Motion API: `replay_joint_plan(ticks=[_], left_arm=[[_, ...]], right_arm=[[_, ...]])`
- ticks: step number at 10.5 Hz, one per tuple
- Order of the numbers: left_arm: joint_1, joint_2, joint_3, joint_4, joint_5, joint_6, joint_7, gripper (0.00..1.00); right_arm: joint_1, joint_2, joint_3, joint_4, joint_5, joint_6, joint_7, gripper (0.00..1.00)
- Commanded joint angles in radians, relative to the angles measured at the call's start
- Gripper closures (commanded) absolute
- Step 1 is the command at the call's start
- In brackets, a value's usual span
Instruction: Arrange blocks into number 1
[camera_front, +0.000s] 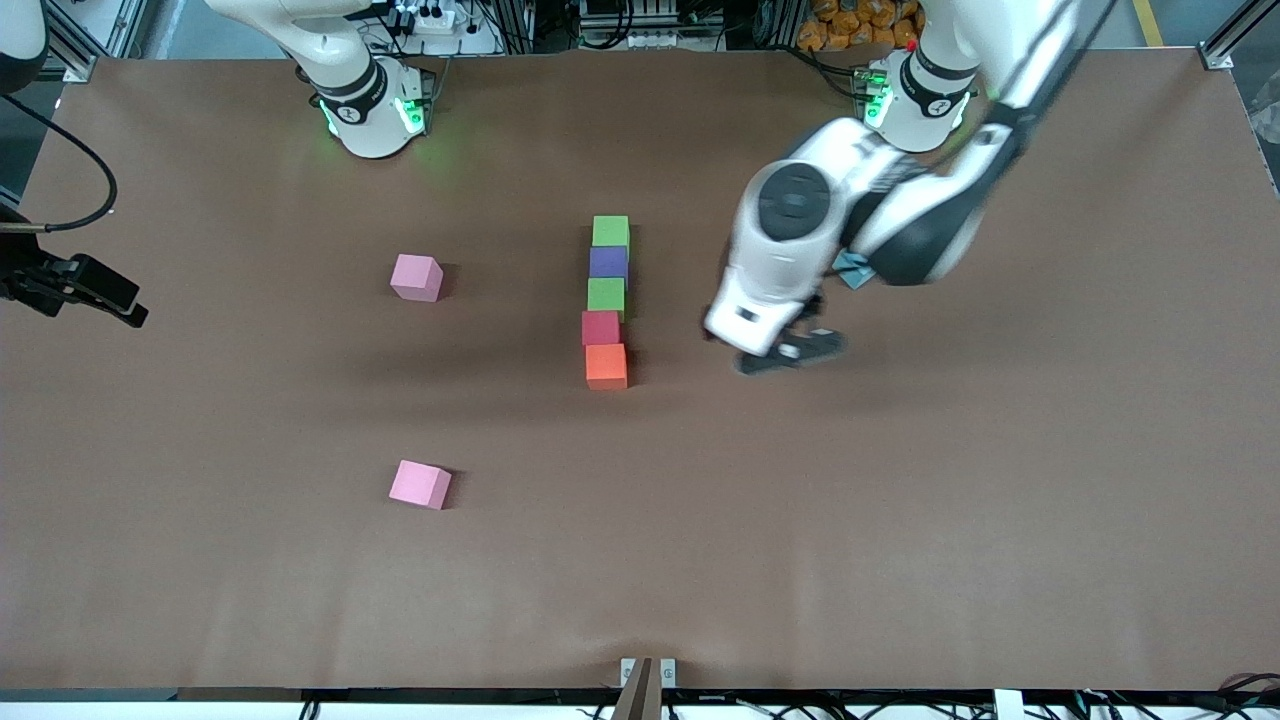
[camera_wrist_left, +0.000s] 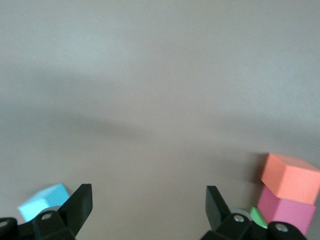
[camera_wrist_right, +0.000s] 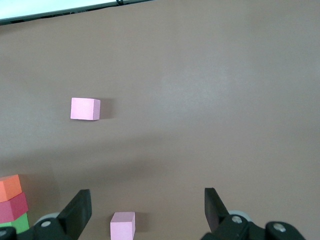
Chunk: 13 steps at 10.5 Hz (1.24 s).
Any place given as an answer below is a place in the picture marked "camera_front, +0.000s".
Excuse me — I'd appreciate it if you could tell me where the black cable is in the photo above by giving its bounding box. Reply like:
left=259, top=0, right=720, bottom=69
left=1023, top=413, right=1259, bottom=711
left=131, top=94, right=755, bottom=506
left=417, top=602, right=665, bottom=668
left=0, top=95, right=119, bottom=234

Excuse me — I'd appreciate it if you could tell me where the bag of orange fruits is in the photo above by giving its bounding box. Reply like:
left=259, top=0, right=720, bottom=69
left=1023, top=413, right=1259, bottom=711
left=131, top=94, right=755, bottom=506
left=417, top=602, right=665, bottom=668
left=798, top=0, right=926, bottom=53

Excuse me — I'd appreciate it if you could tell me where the white power strip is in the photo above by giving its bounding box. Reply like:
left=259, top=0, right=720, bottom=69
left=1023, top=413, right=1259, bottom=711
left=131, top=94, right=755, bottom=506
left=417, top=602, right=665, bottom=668
left=393, top=3, right=458, bottom=36

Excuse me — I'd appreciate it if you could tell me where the metal equipment rack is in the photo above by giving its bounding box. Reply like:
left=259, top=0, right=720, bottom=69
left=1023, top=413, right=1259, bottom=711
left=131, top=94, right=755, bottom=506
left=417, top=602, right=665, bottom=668
left=578, top=0, right=723, bottom=51

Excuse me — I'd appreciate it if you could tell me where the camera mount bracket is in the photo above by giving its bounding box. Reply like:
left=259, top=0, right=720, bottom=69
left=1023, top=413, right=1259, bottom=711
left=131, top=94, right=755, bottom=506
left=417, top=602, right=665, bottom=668
left=610, top=657, right=678, bottom=720

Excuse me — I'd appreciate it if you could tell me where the aluminium frame profile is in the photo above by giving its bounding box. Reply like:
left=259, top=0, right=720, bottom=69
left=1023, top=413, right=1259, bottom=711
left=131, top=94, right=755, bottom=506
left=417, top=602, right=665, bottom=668
left=1200, top=0, right=1280, bottom=71
left=45, top=0, right=98, bottom=83

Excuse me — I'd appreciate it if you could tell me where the orange foam cube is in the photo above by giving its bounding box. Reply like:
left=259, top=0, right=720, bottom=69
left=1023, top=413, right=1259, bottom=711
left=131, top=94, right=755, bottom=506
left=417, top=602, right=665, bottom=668
left=585, top=343, right=629, bottom=391

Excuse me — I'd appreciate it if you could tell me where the pink foam cube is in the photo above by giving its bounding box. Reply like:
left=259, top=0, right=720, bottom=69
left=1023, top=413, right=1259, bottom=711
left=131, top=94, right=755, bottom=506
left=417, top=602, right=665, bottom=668
left=389, top=459, right=453, bottom=511
left=390, top=253, right=445, bottom=303

